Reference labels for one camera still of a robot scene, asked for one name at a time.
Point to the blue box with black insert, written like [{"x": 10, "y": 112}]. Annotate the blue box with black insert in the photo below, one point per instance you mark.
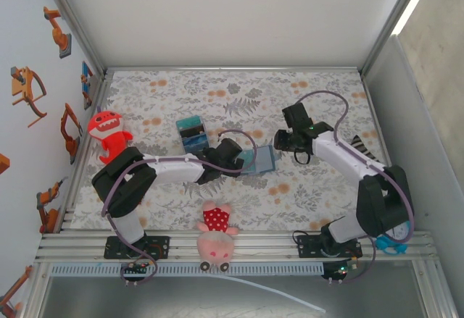
[{"x": 206, "y": 140}]

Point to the blue card holder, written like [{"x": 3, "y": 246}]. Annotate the blue card holder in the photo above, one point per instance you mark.
[{"x": 264, "y": 158}]

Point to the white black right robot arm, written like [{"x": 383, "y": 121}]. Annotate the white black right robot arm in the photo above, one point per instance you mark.
[{"x": 340, "y": 155}]

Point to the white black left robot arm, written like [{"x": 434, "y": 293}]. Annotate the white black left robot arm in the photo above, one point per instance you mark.
[{"x": 174, "y": 167}]

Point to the blue logo credit card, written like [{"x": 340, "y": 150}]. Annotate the blue logo credit card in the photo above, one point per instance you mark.
[{"x": 195, "y": 143}]

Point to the dark VIP credit card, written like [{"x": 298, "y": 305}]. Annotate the dark VIP credit card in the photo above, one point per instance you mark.
[{"x": 192, "y": 132}]

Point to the teal credit card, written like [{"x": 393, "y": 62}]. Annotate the teal credit card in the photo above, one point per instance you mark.
[{"x": 188, "y": 121}]

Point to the black beige striped pouch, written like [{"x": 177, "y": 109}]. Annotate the black beige striped pouch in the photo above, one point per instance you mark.
[{"x": 359, "y": 143}]

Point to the floral table mat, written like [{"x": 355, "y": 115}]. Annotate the floral table mat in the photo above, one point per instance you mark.
[{"x": 217, "y": 86}]

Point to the pink pig plush toy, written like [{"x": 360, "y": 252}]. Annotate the pink pig plush toy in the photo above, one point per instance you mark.
[{"x": 215, "y": 245}]

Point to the red shark plush toy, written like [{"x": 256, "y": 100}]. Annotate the red shark plush toy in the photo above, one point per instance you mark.
[{"x": 107, "y": 129}]

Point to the blue alarm clock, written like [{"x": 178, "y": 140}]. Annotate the blue alarm clock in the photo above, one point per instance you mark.
[{"x": 400, "y": 232}]

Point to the thin white plastic strip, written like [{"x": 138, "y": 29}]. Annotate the thin white plastic strip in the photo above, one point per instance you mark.
[{"x": 320, "y": 309}]

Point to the aluminium back rail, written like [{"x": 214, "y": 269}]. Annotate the aluminium back rail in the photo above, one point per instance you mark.
[{"x": 232, "y": 69}]

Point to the aluminium front rail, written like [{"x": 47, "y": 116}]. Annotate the aluminium front rail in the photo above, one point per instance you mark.
[{"x": 268, "y": 245}]

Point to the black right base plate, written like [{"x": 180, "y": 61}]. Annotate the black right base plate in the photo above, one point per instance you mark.
[{"x": 306, "y": 245}]

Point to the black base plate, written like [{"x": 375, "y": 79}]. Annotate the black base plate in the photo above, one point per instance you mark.
[
  {"x": 161, "y": 245},
  {"x": 306, "y": 245}
]

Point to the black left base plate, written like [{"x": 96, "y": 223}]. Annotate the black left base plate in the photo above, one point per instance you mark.
[{"x": 161, "y": 245}]

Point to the aluminium side rail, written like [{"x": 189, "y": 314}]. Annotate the aluminium side rail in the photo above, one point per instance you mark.
[{"x": 102, "y": 90}]

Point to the blue orange wall sticker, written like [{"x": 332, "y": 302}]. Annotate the blue orange wall sticker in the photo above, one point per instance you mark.
[{"x": 86, "y": 79}]

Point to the aluminium frame post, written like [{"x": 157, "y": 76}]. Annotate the aluminium frame post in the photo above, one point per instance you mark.
[
  {"x": 72, "y": 17},
  {"x": 396, "y": 17}
]

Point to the orange gripper wall sticker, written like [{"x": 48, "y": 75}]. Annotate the orange gripper wall sticker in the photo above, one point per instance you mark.
[{"x": 20, "y": 88}]

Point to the orange block wall sticker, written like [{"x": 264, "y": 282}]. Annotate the orange block wall sticker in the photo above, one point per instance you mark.
[{"x": 3, "y": 162}]

